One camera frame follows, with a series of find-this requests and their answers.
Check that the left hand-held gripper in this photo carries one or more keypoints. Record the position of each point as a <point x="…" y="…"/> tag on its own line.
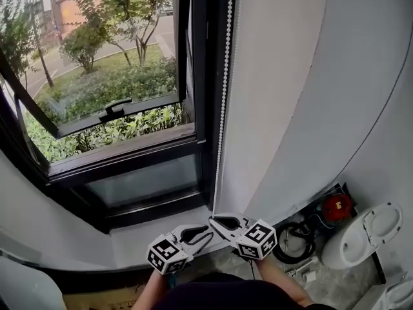
<point x="164" y="254"/>

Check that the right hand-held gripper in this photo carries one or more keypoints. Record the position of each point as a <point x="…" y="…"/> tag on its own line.
<point x="256" y="241"/>

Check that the person's right forearm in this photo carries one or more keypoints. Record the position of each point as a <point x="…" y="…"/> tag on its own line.
<point x="277" y="279"/>

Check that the person's left forearm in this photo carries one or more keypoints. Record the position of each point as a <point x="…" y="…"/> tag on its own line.
<point x="155" y="286"/>

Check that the teal cloth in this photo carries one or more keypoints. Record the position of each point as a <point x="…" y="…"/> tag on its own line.
<point x="171" y="279"/>

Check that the person's dark shirt torso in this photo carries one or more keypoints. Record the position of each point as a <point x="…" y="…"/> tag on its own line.
<point x="226" y="295"/>

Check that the white power strip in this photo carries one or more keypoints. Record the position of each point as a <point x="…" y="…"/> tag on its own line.
<point x="291" y="272"/>

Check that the white tissue roll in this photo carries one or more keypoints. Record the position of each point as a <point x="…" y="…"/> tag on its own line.
<point x="308" y="276"/>

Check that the large cardboard box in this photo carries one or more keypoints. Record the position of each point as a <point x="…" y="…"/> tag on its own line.
<point x="103" y="299"/>

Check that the red and blue vacuum cleaner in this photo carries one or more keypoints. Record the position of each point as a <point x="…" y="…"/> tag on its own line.
<point x="337" y="205"/>

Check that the white egg-shaped toilet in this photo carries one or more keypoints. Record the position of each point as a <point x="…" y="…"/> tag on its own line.
<point x="342" y="247"/>

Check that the black framed window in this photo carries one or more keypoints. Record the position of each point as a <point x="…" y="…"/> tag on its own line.
<point x="200" y="76"/>

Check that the white floor toilet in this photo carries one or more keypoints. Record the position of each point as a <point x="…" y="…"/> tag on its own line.
<point x="393" y="297"/>

